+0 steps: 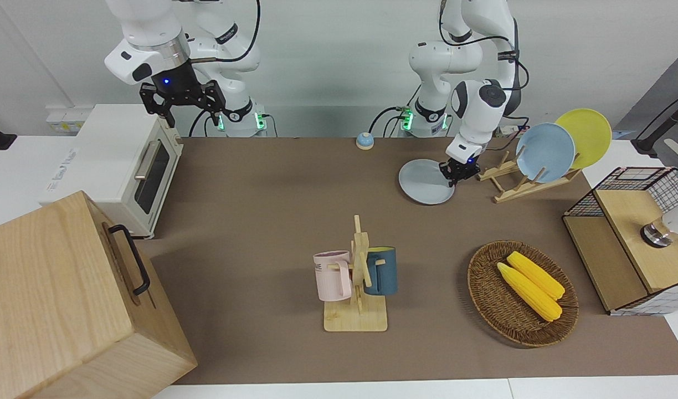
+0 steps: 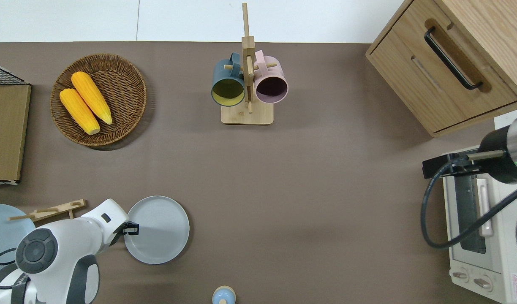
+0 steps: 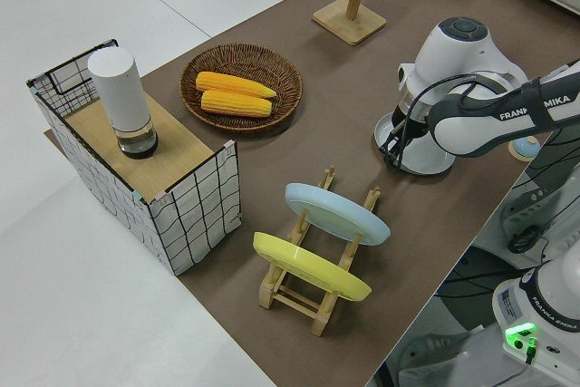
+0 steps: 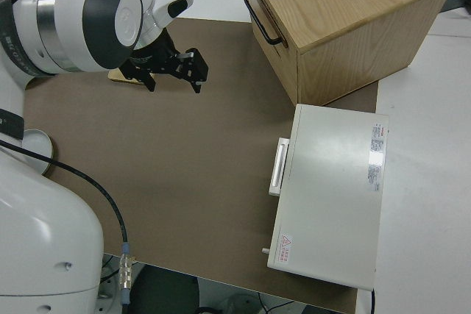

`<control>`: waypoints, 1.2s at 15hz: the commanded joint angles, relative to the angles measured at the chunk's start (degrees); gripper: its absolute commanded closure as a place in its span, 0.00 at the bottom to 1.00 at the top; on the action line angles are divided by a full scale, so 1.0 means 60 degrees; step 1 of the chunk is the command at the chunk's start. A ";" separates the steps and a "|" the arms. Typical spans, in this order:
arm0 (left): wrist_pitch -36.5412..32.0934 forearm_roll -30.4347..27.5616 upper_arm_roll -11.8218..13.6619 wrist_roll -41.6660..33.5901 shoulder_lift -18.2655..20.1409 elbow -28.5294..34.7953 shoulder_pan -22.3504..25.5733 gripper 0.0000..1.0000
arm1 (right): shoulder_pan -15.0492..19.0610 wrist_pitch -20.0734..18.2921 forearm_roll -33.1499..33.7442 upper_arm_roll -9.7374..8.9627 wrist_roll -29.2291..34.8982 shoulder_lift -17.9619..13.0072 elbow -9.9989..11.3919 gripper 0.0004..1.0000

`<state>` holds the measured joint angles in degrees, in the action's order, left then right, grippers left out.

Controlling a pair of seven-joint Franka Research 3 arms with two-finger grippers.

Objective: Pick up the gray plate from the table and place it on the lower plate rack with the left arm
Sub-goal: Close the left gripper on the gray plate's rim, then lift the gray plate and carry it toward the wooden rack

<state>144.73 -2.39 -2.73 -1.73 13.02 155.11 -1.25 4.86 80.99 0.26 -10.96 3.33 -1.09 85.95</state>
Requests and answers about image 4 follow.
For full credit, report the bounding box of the dark round pedestal base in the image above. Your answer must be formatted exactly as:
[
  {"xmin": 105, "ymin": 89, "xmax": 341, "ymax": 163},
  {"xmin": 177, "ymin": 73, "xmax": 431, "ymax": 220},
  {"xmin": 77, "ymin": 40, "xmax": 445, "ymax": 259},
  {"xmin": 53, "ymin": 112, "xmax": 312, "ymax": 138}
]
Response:
[{"xmin": 134, "ymin": 265, "xmax": 200, "ymax": 314}]

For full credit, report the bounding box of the white toaster oven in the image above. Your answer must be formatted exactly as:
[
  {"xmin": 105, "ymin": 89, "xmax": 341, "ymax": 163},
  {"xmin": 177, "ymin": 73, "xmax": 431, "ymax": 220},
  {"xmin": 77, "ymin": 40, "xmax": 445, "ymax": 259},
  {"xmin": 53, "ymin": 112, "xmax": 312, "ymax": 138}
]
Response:
[{"xmin": 260, "ymin": 103, "xmax": 390, "ymax": 290}]

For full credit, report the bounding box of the black arm cable metal connector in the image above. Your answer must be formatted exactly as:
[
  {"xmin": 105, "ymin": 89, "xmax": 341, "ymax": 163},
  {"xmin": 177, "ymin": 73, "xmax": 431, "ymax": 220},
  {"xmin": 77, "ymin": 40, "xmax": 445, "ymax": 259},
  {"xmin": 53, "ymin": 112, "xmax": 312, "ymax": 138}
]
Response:
[{"xmin": 0, "ymin": 0, "xmax": 135, "ymax": 307}]

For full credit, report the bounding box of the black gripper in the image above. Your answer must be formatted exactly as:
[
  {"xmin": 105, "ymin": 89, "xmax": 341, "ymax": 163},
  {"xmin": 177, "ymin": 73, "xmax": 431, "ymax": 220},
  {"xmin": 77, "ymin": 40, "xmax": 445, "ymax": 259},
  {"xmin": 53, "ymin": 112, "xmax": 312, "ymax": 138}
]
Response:
[{"xmin": 123, "ymin": 29, "xmax": 210, "ymax": 94}]

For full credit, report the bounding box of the black cabinet drawer handle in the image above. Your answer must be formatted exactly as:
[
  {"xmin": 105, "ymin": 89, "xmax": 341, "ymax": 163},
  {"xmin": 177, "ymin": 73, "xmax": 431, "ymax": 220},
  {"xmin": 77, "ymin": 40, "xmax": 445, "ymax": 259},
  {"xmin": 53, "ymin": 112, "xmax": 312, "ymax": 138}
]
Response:
[{"xmin": 242, "ymin": 0, "xmax": 285, "ymax": 46}]

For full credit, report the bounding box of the gray plate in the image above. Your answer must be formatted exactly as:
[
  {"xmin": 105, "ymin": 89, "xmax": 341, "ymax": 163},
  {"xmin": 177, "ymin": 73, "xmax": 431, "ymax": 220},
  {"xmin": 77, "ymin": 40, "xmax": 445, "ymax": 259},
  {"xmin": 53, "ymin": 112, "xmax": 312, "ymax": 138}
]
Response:
[{"xmin": 22, "ymin": 129, "xmax": 57, "ymax": 175}]

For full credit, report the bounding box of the white oven door handle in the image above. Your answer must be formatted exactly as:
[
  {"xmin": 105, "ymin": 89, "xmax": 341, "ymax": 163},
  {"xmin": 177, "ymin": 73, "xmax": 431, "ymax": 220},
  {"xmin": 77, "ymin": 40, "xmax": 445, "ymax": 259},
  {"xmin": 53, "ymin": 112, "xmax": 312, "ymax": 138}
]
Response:
[{"xmin": 268, "ymin": 137, "xmax": 291, "ymax": 197}]

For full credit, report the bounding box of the wooden mug tree stand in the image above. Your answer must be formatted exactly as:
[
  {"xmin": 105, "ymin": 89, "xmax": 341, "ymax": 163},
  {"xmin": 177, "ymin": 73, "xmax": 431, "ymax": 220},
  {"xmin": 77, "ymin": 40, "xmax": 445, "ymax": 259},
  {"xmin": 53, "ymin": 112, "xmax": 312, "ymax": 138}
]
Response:
[{"xmin": 107, "ymin": 67, "xmax": 155, "ymax": 87}]

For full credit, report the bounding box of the brown table mat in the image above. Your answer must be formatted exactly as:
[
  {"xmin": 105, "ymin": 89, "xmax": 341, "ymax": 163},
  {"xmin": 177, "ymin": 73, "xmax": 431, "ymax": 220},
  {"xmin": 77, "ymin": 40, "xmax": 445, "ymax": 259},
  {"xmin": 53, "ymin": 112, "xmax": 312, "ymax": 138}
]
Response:
[{"xmin": 21, "ymin": 16, "xmax": 380, "ymax": 314}]

